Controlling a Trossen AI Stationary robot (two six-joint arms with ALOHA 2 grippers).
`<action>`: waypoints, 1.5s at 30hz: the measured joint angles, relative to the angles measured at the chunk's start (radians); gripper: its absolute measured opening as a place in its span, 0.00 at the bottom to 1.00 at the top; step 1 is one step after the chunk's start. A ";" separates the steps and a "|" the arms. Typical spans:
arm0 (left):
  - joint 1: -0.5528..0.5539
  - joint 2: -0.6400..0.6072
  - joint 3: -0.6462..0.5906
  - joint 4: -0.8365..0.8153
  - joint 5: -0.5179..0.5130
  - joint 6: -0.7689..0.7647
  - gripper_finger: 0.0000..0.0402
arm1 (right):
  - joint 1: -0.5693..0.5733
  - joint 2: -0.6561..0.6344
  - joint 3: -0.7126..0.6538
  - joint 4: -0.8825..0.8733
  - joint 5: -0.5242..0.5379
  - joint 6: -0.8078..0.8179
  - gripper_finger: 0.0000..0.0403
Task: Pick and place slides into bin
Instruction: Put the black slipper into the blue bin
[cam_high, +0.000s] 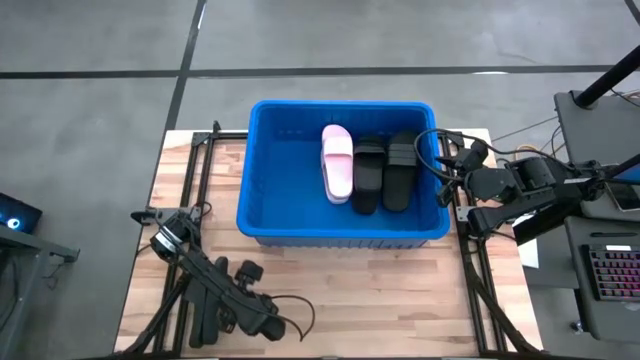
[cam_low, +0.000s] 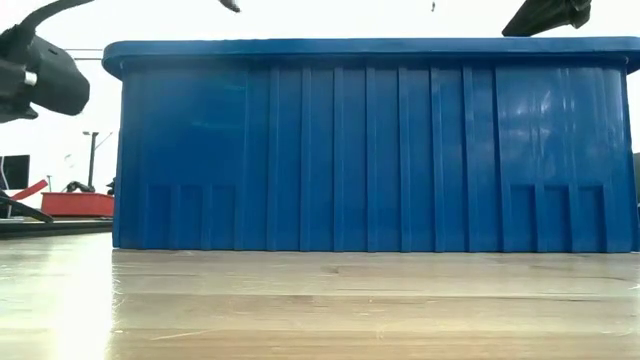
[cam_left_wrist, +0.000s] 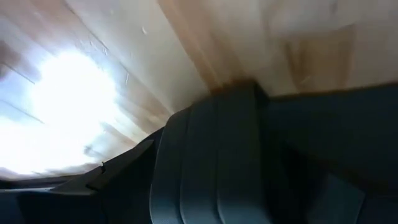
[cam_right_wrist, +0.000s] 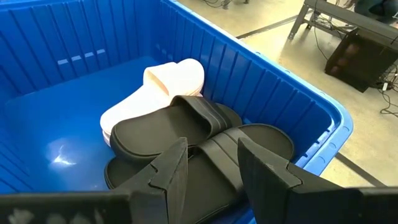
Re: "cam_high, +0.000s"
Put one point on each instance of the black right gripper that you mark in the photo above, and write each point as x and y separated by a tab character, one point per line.
492	184

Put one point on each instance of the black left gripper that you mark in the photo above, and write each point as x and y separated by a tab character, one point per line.
262	322

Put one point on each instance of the pink rubber slide sandal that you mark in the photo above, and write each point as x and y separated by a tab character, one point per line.
339	170
327	192

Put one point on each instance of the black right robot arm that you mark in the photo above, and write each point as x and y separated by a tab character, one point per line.
540	180

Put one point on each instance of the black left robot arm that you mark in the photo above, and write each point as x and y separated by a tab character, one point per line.
205	277

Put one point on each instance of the blue plastic bin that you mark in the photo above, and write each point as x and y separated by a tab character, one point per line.
290	200

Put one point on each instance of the black slanted bar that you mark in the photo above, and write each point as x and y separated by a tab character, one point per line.
542	226

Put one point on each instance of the white paper sheet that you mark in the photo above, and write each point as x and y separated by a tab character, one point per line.
530	252

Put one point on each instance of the grey desk with pole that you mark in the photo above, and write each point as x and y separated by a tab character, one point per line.
585	130

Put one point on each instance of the tablet with dark screen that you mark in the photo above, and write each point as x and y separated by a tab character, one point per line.
625	197

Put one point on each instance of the black pole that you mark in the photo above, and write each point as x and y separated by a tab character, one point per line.
607	77

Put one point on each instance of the backlit keyboard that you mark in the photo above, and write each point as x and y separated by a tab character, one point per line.
615	272

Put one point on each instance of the grey desk with keyboard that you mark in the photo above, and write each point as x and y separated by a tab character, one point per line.
580	320

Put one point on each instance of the grey side cart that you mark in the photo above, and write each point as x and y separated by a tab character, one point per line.
15	280

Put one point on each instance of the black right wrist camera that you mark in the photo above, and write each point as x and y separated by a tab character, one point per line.
477	155

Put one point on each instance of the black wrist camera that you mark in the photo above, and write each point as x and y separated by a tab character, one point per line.
477	155
249	272

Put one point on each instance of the grey metal frame bracket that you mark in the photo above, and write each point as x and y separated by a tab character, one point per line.
194	212
462	214

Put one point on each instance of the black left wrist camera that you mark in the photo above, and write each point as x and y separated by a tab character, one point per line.
249	272

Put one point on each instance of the black aluminium frame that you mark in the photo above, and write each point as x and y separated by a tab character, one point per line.
225	135

